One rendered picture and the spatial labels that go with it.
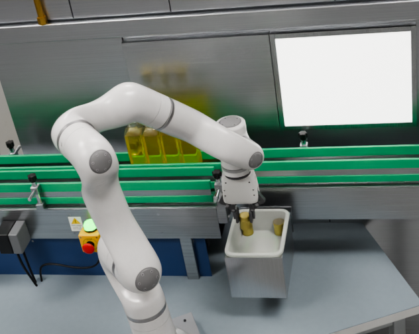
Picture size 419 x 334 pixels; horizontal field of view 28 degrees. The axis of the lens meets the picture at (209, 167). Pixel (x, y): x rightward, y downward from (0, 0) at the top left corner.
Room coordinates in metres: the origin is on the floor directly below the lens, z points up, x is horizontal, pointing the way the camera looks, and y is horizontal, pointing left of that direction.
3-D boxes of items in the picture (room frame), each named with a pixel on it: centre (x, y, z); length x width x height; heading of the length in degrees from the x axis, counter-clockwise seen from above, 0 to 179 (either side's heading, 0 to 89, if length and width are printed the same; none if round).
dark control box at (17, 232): (2.24, 0.68, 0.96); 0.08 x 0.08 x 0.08; 74
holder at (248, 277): (2.01, -0.12, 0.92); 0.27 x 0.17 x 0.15; 164
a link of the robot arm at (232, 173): (1.95, -0.08, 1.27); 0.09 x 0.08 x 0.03; 75
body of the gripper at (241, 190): (1.95, -0.08, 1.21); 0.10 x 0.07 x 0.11; 75
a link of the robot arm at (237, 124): (1.94, -0.08, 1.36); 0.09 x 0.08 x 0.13; 26
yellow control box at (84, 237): (2.16, 0.41, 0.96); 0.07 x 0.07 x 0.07; 74
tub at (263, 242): (1.98, -0.11, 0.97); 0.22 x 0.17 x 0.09; 164
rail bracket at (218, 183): (2.11, -0.03, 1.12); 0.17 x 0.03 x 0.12; 164
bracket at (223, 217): (2.13, -0.03, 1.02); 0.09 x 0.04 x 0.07; 164
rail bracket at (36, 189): (2.23, 0.56, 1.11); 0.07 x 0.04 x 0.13; 164
